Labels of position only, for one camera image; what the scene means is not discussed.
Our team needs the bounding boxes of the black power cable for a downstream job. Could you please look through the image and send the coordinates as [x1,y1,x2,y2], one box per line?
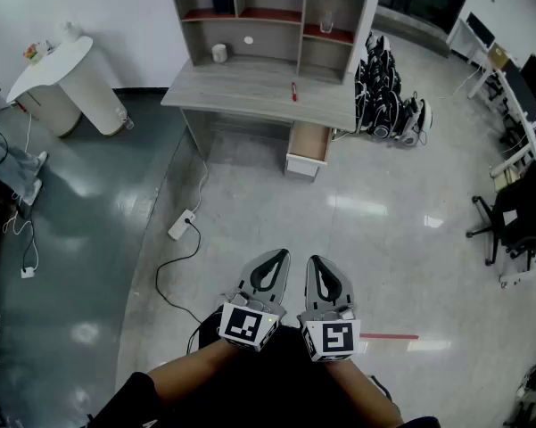
[154,219,225,330]

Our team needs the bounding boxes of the white charger cable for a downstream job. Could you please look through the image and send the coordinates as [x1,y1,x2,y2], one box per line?
[2,214,41,270]

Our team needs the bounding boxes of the clear plastic bottle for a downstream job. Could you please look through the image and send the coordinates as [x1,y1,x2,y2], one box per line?
[115,108,136,131]

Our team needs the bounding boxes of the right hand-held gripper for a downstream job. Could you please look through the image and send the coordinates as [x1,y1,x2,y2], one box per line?
[297,254,363,364]

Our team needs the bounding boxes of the person's left forearm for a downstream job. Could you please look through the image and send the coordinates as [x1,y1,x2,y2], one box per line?
[146,339,262,418]

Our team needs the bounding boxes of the white ceramic jar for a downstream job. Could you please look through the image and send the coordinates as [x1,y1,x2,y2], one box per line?
[62,21,84,45]

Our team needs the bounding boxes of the white round side table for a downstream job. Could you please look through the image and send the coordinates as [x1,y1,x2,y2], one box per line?
[5,36,127,138]

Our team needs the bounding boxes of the black computer monitor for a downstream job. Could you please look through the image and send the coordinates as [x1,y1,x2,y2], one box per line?
[466,12,497,49]
[501,53,536,119]

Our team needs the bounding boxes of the grey wooden desk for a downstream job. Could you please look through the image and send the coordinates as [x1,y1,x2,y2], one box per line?
[160,0,372,169]

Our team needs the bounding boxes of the pile of black-white headsets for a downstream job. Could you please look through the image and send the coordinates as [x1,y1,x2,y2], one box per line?
[353,30,434,147]

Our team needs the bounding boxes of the wooden drawer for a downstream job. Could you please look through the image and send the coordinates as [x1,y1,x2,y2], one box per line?
[284,120,334,180]

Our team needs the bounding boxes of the person's right forearm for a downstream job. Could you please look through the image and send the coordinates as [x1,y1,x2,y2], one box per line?
[324,357,405,427]

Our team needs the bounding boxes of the long white office table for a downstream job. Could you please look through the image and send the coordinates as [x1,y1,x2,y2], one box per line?
[445,15,536,287]

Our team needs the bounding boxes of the person's black trousers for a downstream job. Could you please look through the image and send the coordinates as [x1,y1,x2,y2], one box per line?
[186,323,398,428]

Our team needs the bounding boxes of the person's black shirt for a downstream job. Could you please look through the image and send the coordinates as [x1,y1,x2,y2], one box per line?
[87,370,162,428]

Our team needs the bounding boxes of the small flower arrangement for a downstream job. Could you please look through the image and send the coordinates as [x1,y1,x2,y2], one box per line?
[22,42,46,66]

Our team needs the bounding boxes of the white power strip cable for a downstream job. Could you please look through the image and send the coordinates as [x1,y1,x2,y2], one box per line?
[191,160,211,214]

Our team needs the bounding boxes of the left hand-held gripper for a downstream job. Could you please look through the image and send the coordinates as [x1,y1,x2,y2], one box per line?
[217,248,293,354]

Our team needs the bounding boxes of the white power strip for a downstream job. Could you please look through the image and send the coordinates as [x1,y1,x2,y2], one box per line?
[168,209,197,242]

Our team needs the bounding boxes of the black office chair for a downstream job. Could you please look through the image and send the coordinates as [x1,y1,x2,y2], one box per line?
[466,160,536,268]

